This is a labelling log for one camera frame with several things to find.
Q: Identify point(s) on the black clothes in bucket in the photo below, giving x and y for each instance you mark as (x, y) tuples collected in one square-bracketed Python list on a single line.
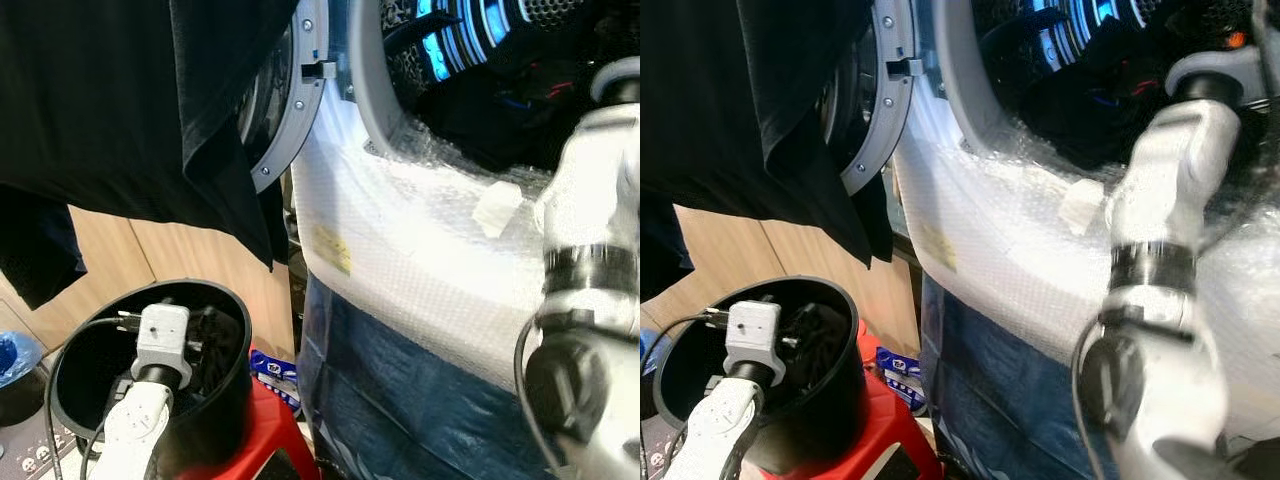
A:
[(820, 340), (215, 345)]

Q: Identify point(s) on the dark navy hanging garment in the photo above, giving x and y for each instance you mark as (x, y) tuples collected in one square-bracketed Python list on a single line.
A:
[(655, 245), (35, 250)]

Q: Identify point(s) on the yellow warning label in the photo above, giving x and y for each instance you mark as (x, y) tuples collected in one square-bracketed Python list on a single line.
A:
[(938, 246), (334, 250)]

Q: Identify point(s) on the blue printed package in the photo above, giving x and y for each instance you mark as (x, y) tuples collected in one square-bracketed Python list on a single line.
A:
[(900, 375), (274, 375)]

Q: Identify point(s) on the white tape patch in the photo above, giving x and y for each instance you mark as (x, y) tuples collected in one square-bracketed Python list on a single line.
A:
[(1082, 205), (497, 208)]

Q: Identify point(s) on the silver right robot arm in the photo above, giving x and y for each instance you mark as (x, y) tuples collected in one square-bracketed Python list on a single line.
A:
[(590, 200), (1170, 200)]

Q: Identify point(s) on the grey round washer door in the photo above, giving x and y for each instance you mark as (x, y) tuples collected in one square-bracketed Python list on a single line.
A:
[(290, 120), (885, 110)]

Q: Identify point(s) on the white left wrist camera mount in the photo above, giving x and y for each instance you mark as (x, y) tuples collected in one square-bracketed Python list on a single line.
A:
[(752, 330), (162, 335)]

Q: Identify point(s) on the black clothes in washer drum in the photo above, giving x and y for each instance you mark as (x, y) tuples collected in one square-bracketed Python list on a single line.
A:
[(1090, 120), (500, 120)]

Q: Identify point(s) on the large black hanging garment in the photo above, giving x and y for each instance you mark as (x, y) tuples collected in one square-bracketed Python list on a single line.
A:
[(110, 100), (720, 100)]

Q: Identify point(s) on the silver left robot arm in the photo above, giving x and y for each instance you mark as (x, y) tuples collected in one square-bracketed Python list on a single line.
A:
[(135, 430), (720, 425)]

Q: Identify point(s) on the blue plastic bag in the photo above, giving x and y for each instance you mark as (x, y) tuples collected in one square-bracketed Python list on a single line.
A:
[(18, 358)]

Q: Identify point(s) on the dark blue plastic sheet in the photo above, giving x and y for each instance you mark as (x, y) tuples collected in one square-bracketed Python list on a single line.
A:
[(400, 400), (1000, 400)]

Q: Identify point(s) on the grey power strip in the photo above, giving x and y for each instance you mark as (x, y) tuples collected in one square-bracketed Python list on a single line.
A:
[(660, 462), (40, 455)]

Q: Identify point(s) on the black round bin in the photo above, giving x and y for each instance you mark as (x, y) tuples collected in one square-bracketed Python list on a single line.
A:
[(22, 405), (646, 395)]

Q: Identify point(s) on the black plastic bucket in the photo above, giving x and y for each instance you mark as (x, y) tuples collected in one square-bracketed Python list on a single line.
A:
[(220, 420), (825, 420)]

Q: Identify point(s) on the red plastic stool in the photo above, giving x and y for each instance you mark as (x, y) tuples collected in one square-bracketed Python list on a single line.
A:
[(900, 440), (275, 445)]

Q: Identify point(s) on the bubble-wrapped white washing machine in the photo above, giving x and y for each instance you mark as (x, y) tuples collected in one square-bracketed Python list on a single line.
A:
[(430, 270), (1010, 270)]

